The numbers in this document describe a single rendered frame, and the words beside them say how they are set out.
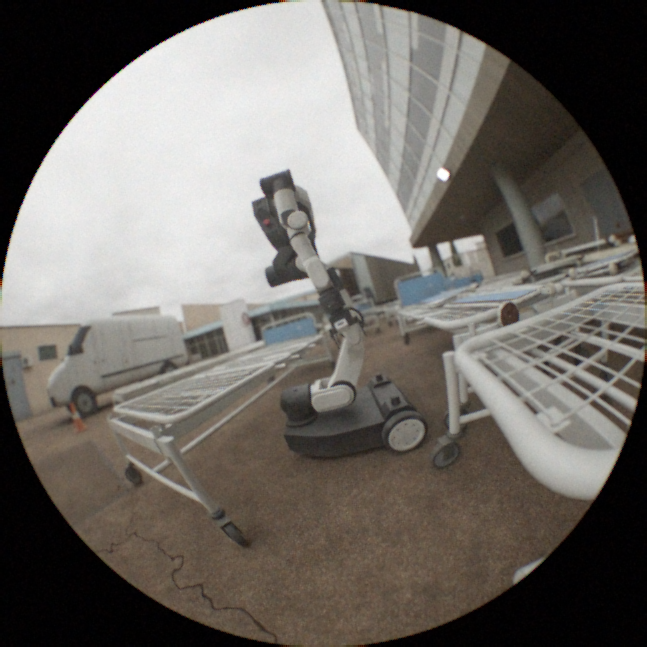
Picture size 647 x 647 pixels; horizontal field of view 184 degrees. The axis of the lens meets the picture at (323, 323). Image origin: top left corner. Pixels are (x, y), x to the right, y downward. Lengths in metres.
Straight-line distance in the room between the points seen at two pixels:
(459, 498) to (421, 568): 0.27
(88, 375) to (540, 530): 6.71
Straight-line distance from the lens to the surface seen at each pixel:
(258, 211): 1.11
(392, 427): 0.86
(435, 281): 2.92
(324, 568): 0.72
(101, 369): 6.42
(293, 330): 2.42
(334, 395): 0.96
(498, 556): 0.70
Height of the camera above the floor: 0.65
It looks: 1 degrees down
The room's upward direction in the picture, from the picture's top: 16 degrees counter-clockwise
